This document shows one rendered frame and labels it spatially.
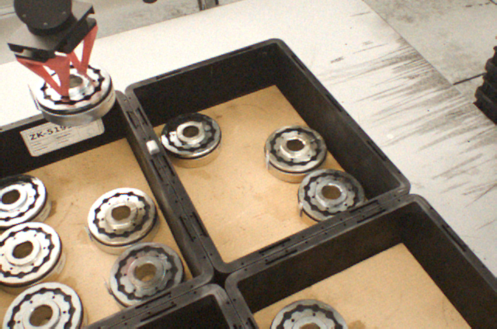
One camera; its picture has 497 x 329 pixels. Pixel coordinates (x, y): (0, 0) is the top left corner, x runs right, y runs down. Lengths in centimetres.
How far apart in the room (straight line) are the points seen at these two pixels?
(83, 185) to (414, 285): 54
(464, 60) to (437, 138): 141
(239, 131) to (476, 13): 206
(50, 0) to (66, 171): 43
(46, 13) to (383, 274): 56
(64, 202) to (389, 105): 71
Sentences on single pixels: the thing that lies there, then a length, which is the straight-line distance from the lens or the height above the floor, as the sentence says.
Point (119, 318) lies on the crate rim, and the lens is 69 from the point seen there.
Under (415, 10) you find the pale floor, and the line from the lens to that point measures 284.
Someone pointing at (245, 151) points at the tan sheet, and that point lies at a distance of 95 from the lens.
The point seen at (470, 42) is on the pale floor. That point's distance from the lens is 271.
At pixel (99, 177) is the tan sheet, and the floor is 83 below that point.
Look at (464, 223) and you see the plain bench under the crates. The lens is 108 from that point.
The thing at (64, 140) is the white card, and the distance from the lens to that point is 97.
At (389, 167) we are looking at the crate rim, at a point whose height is 93.
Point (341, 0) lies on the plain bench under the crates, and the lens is 156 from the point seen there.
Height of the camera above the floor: 154
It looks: 48 degrees down
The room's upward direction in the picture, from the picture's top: 2 degrees counter-clockwise
